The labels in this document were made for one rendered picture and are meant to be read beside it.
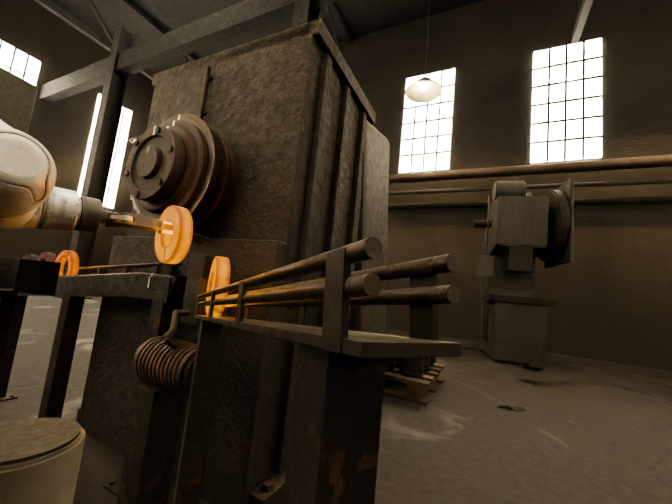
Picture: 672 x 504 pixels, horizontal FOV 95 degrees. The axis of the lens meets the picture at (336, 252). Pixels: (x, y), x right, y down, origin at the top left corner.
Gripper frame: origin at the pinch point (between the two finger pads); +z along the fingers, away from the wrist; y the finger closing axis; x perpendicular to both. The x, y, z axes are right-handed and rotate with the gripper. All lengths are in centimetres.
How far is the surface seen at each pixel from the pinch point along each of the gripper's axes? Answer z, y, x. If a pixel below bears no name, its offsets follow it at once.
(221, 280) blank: 4.8, 17.2, -12.4
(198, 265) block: 16.5, -16.0, -9.1
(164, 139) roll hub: 8.0, -33.5, 35.2
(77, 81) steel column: 123, -877, 417
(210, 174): 18.4, -18.2, 23.3
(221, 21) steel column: 221, -410, 421
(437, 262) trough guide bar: -18, 77, -8
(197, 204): 17.0, -22.3, 12.5
